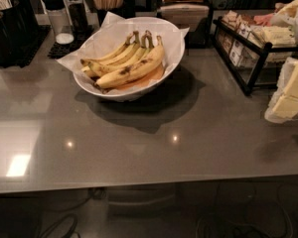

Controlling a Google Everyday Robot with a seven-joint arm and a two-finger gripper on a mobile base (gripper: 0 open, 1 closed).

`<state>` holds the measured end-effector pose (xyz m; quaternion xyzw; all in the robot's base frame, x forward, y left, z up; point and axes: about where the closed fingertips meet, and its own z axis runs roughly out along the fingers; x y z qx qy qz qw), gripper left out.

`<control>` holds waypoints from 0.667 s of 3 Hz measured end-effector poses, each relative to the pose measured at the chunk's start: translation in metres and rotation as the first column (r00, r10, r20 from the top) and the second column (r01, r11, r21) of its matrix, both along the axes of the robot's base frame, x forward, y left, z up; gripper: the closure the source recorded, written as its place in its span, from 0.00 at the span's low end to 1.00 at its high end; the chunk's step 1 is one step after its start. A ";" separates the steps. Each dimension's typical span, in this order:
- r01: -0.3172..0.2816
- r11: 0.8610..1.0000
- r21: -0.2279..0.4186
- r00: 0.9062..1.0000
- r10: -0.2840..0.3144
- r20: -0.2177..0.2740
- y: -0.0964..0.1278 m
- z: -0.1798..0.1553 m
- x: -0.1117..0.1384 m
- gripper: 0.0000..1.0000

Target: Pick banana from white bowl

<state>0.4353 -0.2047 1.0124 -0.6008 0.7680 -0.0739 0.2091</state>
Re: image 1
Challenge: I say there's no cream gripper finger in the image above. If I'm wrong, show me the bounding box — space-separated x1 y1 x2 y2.
269 0 298 27
264 58 298 124

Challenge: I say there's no spotted yellow banana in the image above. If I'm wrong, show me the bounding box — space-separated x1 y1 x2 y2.
94 36 165 89

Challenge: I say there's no white bowl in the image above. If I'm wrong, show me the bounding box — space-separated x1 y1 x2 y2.
72 16 187 103

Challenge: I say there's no white paper bowl liner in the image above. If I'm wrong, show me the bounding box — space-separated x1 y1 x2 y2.
56 11 191 96

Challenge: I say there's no back yellow banana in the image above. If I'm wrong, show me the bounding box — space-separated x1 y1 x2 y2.
80 33 134 66

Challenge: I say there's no brown napkin dispenser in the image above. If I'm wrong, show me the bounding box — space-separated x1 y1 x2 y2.
157 0 214 49

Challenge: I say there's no black rubber mat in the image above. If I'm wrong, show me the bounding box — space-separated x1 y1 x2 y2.
48 25 93 59

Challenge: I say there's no dark glass dispenser bottle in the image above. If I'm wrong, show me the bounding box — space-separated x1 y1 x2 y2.
66 0 88 33

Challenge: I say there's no sugar dispenser with black lid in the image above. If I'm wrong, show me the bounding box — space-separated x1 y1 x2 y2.
42 0 75 45

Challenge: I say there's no black condiment caddy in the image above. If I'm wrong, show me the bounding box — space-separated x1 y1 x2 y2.
0 0 39 66

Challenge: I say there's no black wire tea rack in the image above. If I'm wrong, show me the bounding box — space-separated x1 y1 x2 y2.
211 17 298 96

